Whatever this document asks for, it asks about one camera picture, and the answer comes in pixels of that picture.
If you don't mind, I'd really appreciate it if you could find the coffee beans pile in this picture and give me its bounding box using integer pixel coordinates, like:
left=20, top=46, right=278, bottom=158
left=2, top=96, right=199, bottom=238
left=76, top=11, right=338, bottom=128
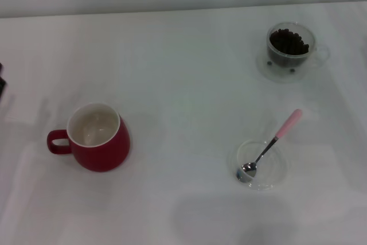
left=268, top=28, right=310, bottom=68

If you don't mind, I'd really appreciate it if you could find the clear glass cup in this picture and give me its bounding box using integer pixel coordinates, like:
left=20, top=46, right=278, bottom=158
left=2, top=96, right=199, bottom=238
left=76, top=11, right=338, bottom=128
left=266, top=21, right=331, bottom=69

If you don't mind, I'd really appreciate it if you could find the pink handled metal spoon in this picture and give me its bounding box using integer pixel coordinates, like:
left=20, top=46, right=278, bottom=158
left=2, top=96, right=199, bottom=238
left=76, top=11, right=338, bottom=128
left=236, top=108, right=303, bottom=184

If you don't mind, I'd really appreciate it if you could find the clear glass saucer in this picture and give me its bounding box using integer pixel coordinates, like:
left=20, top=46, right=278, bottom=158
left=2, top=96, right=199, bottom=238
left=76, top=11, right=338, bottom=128
left=256, top=46, right=319, bottom=83

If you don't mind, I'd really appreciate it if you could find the small clear glass dish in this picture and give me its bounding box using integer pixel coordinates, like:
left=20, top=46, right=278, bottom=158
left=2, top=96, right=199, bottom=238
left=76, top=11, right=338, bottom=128
left=228, top=138, right=287, bottom=191

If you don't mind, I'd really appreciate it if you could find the red ceramic mug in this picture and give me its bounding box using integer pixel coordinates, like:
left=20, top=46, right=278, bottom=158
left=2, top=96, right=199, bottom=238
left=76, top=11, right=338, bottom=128
left=46, top=102, right=131, bottom=173

